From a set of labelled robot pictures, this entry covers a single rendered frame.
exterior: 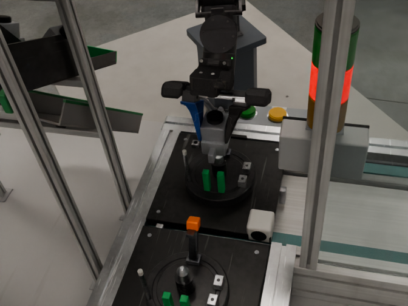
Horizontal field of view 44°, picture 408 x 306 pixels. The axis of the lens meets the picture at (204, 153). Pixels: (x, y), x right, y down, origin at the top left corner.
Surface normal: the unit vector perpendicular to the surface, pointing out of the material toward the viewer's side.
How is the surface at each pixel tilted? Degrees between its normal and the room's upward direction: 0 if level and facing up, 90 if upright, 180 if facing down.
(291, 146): 90
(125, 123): 90
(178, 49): 0
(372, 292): 90
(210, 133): 90
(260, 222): 0
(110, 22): 0
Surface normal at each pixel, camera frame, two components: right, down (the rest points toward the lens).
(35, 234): -0.08, -0.69
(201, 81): -0.29, 0.48
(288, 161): -0.24, 0.71
